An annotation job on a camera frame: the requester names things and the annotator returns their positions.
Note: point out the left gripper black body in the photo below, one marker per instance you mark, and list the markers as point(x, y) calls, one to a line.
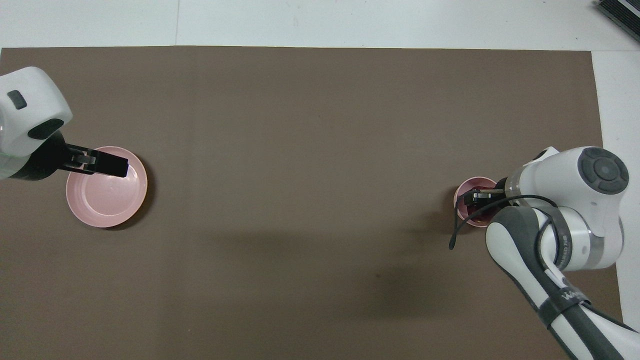
point(42, 160)

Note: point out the brown table mat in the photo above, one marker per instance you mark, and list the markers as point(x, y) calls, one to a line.
point(310, 150)

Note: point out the pink plate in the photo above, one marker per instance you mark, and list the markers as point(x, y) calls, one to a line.
point(107, 200)

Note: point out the dark red apple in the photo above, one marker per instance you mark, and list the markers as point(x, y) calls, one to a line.
point(479, 214)

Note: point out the dark grey ribbed device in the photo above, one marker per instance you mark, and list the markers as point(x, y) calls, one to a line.
point(622, 15)

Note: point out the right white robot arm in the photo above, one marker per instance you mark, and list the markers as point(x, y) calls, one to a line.
point(565, 235)

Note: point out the pink bowl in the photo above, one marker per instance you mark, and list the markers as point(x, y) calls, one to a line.
point(464, 186)

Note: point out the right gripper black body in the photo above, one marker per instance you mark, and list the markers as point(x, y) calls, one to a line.
point(495, 195)

